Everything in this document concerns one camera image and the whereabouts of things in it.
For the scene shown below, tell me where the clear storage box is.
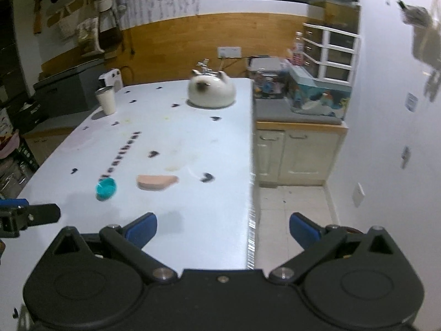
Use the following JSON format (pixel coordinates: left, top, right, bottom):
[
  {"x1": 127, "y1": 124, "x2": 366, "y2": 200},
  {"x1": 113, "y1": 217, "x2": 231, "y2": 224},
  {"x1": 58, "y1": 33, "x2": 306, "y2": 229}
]
[{"x1": 247, "y1": 56, "x2": 289, "y2": 99}]

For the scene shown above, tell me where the white drawer unit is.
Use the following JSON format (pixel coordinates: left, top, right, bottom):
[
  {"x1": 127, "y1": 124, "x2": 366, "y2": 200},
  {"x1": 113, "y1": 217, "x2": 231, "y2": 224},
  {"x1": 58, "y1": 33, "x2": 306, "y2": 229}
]
[{"x1": 303, "y1": 23, "x2": 360, "y2": 86}]

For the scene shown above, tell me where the low wall socket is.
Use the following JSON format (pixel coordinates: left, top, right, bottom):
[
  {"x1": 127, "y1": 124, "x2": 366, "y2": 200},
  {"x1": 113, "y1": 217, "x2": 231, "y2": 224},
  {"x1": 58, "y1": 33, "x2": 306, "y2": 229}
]
[{"x1": 352, "y1": 182, "x2": 365, "y2": 208}]

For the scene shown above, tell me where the grey storage box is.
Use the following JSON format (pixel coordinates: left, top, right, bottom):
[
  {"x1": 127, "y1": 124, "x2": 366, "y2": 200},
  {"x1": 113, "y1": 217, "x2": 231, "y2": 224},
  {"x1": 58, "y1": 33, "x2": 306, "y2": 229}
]
[{"x1": 34, "y1": 59, "x2": 106, "y2": 118}]

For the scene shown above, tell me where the plastic water bottle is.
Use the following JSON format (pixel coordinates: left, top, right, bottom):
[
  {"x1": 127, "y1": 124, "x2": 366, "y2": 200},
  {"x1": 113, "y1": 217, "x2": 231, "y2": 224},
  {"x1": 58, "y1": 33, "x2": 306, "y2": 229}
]
[{"x1": 292, "y1": 31, "x2": 304, "y2": 66}]

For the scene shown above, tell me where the wall power socket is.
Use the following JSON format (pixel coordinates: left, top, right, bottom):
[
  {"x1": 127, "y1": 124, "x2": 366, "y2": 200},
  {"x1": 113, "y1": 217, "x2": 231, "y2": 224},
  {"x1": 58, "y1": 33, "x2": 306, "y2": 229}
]
[{"x1": 217, "y1": 46, "x2": 242, "y2": 59}]

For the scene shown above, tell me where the cream floor cabinet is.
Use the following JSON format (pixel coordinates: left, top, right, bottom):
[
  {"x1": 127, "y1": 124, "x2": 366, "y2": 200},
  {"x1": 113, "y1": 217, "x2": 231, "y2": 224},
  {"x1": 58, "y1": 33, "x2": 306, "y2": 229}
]
[{"x1": 254, "y1": 121, "x2": 348, "y2": 187}]

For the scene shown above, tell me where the teal bottle cap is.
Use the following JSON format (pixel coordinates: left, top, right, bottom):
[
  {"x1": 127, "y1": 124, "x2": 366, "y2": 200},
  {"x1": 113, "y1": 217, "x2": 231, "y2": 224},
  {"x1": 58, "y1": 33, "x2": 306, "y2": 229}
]
[{"x1": 96, "y1": 177, "x2": 117, "y2": 201}]

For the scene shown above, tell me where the teal printed box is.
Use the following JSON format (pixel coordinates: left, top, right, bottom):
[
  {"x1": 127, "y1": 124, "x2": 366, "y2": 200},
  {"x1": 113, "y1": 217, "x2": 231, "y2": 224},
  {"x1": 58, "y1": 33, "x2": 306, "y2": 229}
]
[{"x1": 286, "y1": 66, "x2": 352, "y2": 120}]

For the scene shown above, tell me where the white cat teapot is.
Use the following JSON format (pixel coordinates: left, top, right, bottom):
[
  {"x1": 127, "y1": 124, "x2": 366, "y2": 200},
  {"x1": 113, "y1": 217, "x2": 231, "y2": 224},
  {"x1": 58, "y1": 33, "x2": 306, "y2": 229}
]
[{"x1": 188, "y1": 70, "x2": 236, "y2": 109}]

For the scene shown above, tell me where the glass fish tank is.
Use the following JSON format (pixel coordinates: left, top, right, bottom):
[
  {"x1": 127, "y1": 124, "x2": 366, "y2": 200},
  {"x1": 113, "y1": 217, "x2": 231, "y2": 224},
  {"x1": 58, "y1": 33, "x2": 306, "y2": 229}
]
[{"x1": 308, "y1": 0, "x2": 360, "y2": 34}]

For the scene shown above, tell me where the white paper cup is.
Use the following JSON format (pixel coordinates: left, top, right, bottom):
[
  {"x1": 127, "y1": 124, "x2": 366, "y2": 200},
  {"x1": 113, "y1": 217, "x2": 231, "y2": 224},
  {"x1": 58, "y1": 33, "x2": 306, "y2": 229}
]
[{"x1": 95, "y1": 86, "x2": 117, "y2": 116}]

